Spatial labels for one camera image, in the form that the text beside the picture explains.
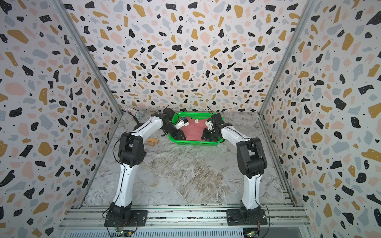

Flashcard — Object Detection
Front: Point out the aluminium rail frame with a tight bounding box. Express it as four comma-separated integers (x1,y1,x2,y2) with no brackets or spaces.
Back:
58,203,315,238

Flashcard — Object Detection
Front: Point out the pink t-shirt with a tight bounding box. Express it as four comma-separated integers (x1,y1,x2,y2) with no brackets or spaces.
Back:
180,117,208,141

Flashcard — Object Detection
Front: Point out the small cardboard piece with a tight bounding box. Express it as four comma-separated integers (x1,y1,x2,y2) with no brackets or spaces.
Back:
146,138,159,147

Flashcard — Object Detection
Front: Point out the circuit board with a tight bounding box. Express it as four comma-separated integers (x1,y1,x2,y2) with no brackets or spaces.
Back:
116,229,135,238
243,228,260,238

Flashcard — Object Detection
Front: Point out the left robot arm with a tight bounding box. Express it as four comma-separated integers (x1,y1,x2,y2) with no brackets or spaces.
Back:
104,107,186,227

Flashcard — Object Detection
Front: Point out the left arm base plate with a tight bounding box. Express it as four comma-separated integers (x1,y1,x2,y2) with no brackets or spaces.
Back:
104,210,148,227

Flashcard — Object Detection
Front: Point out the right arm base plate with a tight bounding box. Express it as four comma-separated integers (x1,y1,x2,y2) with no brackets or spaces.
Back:
226,207,268,226

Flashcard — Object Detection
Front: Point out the microphone on black stand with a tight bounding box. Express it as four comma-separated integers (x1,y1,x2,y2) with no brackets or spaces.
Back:
121,105,145,130

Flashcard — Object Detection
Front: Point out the green plastic basket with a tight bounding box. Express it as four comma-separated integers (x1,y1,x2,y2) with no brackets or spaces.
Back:
168,112,224,146

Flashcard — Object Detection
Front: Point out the right circuit board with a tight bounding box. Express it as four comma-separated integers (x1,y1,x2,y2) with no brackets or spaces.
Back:
243,228,260,238

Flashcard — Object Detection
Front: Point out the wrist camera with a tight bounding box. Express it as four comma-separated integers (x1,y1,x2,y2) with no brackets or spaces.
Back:
205,118,213,131
175,117,189,130

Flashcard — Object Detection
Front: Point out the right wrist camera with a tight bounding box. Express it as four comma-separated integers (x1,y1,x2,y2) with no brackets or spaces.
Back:
205,118,213,131

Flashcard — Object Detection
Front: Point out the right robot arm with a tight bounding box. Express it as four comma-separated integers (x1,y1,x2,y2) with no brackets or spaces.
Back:
201,114,267,226

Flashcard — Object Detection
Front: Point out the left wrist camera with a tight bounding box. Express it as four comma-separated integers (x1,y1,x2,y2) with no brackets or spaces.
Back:
175,117,189,130

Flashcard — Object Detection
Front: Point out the left circuit board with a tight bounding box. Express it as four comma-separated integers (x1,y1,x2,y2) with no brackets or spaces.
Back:
116,229,135,238

